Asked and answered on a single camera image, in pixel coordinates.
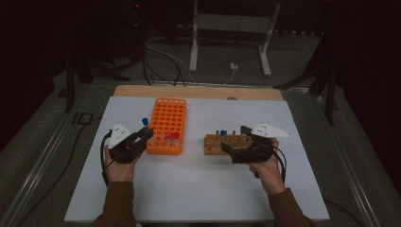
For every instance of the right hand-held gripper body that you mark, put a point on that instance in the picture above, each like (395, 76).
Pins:
(252, 154)

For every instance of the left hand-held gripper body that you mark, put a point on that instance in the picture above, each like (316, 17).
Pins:
(119, 134)

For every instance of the clear test tube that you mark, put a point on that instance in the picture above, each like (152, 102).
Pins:
(154, 139)
(162, 138)

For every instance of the wooden test tube rack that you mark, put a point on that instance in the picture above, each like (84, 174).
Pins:
(212, 146)

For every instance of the red-capped test tube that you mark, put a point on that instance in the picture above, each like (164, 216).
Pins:
(168, 135)
(176, 135)

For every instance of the orange test tube rack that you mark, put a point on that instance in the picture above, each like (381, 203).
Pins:
(168, 115)

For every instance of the person's right hand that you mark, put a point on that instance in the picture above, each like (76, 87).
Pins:
(271, 175)

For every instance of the person's left hand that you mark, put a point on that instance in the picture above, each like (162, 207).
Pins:
(119, 171)

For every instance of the white board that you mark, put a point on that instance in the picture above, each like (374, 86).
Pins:
(195, 189)

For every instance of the white plug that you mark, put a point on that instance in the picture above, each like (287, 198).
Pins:
(233, 66)

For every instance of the black tripod stand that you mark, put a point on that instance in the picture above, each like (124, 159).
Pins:
(70, 85)
(330, 94)

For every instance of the grey metal stand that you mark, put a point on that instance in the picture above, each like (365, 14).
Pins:
(233, 23)

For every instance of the dark equipment with red light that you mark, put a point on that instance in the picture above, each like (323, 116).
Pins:
(137, 19)

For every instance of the metal floor rail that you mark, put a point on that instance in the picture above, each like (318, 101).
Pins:
(346, 164)
(47, 151)

